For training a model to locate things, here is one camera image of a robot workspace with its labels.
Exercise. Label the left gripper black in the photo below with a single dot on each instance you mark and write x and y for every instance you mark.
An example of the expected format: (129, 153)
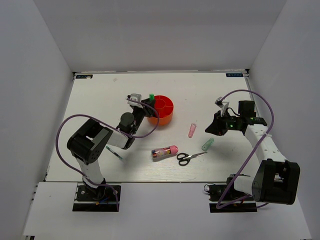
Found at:
(150, 112)

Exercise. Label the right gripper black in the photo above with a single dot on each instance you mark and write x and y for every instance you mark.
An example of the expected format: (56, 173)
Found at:
(216, 127)

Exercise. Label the green black highlighter marker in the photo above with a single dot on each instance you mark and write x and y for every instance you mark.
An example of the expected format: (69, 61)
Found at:
(151, 96)

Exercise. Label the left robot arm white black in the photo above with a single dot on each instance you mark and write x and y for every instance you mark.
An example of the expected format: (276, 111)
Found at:
(88, 142)

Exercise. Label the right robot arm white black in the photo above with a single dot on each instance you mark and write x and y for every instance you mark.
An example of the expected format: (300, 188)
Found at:
(276, 180)

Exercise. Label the orange round organizer container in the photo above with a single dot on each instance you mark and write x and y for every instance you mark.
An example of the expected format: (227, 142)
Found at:
(165, 109)

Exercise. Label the green correction tape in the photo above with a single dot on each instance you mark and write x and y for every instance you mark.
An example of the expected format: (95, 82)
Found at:
(207, 144)

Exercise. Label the pink correction tape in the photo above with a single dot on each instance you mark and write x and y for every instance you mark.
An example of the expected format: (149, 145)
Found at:
(192, 130)

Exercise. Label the pink capped eraser bottle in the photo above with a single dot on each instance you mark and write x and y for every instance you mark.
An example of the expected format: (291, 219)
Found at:
(159, 154)

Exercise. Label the right blue label sticker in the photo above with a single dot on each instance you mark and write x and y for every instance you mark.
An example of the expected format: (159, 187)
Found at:
(234, 75)

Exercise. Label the blue label sticker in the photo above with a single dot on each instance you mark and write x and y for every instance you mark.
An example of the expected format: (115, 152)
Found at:
(234, 75)
(84, 76)

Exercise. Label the green pen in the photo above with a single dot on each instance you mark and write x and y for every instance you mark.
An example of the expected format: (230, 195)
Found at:
(114, 153)

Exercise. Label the left blue label sticker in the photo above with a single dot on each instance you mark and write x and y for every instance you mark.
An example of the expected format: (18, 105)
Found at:
(84, 76)

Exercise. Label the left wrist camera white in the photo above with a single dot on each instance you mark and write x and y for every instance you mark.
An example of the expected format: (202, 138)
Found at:
(134, 100)

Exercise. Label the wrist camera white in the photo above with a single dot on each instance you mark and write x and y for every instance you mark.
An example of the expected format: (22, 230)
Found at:
(223, 104)
(134, 100)

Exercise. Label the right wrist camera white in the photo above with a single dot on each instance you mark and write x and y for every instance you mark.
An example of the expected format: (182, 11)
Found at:
(223, 104)

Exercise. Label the black handled scissors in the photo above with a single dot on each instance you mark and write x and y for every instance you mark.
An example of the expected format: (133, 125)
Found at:
(184, 158)

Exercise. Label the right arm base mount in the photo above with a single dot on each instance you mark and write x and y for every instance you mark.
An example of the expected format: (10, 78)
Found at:
(215, 191)

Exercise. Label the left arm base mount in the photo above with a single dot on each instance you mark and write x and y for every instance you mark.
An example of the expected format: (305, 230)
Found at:
(86, 200)

